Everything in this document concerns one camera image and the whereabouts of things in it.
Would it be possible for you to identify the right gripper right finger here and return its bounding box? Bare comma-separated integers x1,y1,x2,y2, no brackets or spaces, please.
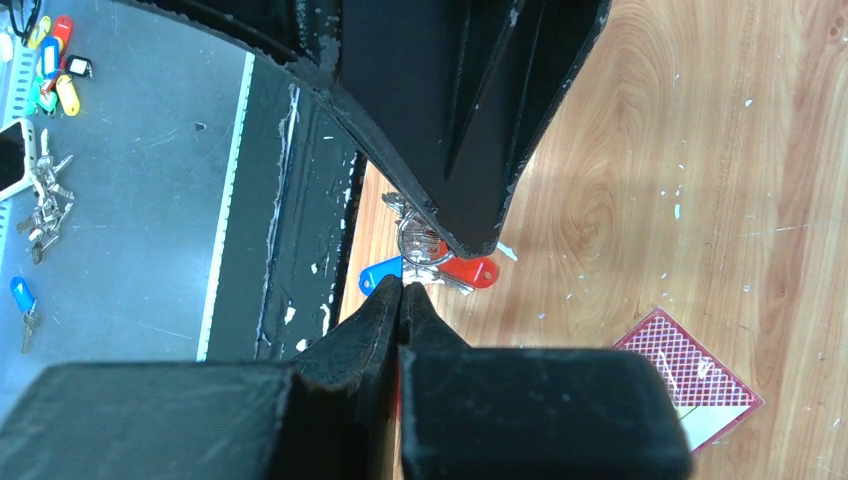
140,1,611,258

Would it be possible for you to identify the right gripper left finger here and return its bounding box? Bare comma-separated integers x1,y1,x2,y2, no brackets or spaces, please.
1,277,693,479

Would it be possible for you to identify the key with blue tag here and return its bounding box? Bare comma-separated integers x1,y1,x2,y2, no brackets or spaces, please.
357,256,403,297

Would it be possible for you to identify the key with red tag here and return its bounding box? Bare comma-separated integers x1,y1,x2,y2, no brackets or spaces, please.
425,241,499,295

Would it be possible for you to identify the metal key holder red handle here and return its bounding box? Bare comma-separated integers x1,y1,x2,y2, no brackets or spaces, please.
382,192,467,289

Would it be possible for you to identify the pile of loose keys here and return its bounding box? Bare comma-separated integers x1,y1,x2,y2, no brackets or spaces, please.
16,129,75,265

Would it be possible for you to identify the white paper scrap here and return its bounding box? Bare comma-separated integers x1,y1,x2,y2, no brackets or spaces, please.
497,242,518,262

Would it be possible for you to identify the pink card packet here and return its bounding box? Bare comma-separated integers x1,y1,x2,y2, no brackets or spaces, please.
612,307,764,453

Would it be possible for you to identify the spare blue tag key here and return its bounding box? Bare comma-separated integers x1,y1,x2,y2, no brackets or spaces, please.
10,276,41,354

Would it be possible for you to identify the bunch of coloured key tags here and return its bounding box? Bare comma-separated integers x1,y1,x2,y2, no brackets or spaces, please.
24,15,93,117

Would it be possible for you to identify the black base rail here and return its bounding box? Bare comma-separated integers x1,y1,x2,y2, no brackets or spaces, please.
196,55,366,361

